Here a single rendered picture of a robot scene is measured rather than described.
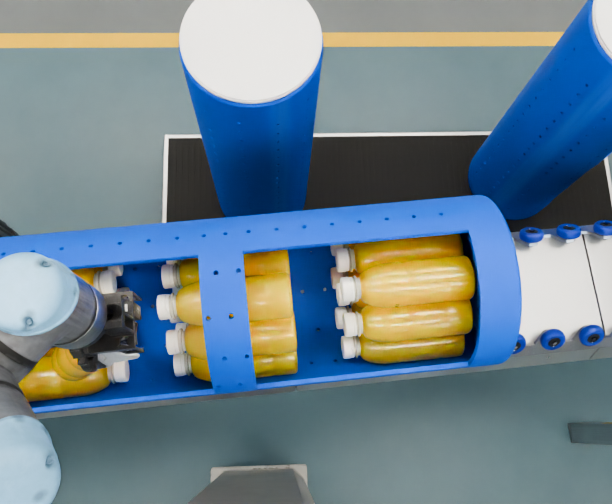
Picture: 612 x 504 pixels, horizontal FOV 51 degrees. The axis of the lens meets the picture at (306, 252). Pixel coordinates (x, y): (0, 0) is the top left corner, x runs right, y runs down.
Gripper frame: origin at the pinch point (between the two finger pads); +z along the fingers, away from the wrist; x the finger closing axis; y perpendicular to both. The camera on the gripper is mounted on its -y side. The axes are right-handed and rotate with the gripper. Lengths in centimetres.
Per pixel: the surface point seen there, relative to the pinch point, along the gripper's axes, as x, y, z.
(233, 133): 45, 19, 33
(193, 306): 4.0, 12.1, 3.6
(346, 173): 63, 52, 108
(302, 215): 16.9, 29.9, 4.9
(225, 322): 0.5, 17.0, 0.0
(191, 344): -0.8, 10.6, 9.4
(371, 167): 64, 60, 108
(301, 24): 60, 35, 19
